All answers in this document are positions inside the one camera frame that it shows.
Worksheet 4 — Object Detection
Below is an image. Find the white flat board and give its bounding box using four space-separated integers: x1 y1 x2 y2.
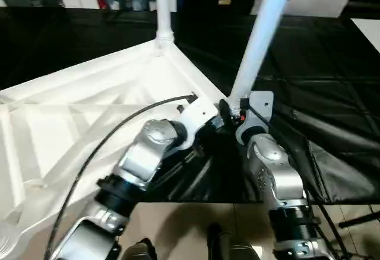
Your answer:
350 18 380 52

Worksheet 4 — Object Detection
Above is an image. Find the dark robot foot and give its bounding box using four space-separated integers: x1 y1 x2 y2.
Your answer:
206 223 262 260
123 237 158 260

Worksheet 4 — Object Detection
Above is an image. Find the white plastic table leg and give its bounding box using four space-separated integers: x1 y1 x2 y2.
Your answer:
156 0 175 53
0 223 15 256
228 0 297 115

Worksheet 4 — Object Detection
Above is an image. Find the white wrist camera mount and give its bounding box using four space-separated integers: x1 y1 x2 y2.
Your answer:
175 95 219 151
235 90 274 145

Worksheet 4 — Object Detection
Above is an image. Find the white plastic table top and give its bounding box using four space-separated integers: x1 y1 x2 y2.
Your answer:
0 39 232 260

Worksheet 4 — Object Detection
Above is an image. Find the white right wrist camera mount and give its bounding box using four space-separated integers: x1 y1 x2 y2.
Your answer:
235 90 274 145

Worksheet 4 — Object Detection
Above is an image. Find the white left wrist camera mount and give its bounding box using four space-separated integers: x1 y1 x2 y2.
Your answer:
175 95 219 151

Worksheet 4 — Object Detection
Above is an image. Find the dark robot right foot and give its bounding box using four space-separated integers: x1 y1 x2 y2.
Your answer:
206 223 262 260

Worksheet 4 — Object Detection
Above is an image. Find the dark robot left foot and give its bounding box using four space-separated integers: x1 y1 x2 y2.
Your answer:
123 237 158 260

